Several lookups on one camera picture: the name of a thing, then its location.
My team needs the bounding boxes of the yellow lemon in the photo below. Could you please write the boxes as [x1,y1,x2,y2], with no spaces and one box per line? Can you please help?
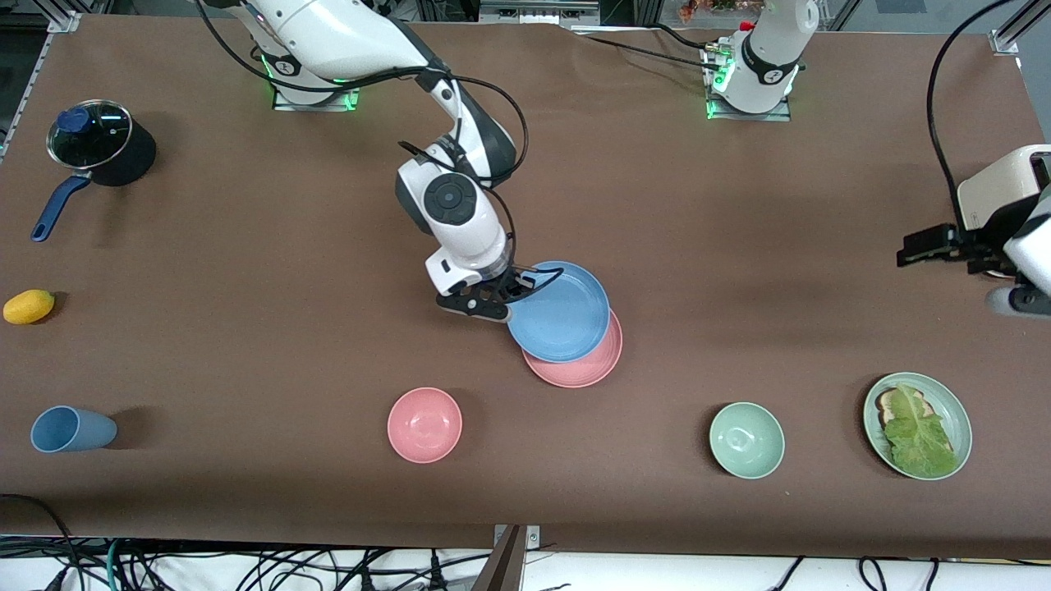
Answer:
[2,289,56,325]

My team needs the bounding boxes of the black base cable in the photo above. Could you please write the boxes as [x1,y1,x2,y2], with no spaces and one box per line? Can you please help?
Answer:
[571,31,727,73]
[649,23,727,54]

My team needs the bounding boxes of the blue plate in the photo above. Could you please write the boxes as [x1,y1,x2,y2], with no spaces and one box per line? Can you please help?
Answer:
[505,260,612,364]

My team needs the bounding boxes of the pink bowl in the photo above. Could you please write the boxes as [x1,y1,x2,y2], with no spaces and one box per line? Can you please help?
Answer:
[387,387,463,465]

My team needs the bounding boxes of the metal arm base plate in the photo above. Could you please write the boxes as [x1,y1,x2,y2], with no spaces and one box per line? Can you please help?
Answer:
[704,41,793,122]
[273,49,362,112]

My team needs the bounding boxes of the glass lid blue knob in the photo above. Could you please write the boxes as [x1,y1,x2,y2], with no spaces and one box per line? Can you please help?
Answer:
[47,98,134,171]

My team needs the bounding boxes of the mint green bowl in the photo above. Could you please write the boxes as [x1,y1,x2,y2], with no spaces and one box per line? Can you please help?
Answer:
[709,401,786,480]

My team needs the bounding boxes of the brown table cover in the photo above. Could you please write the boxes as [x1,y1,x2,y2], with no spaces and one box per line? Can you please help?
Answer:
[0,15,1051,559]

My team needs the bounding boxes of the toast bread slice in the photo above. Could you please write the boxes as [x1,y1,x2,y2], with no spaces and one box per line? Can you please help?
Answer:
[875,388,933,428]

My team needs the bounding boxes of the aluminium frame profile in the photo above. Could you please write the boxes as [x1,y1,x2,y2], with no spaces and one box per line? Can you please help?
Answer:
[45,0,83,34]
[989,0,1051,57]

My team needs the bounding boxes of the beige rounded appliance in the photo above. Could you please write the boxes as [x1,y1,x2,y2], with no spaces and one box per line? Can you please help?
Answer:
[957,146,1051,232]

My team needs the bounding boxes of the blue cup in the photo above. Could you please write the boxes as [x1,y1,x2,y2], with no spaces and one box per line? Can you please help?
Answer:
[30,405,118,454]

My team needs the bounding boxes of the mint green plate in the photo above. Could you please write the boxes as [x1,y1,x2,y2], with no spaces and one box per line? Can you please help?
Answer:
[862,372,974,482]

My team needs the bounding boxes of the black pot blue handle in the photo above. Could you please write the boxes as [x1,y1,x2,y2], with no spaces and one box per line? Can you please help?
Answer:
[31,98,158,243]

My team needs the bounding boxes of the green lettuce leaf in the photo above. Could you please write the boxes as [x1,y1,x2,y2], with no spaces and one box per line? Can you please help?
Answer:
[883,383,958,479]

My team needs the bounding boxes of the pink plate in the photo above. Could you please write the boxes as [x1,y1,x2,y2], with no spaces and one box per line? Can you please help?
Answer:
[522,308,624,390]

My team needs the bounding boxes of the grey metal frame bar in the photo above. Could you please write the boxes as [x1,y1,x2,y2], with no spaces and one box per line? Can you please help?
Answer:
[480,0,600,25]

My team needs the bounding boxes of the grey pole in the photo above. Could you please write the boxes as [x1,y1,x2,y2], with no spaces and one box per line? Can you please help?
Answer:
[472,525,526,591]

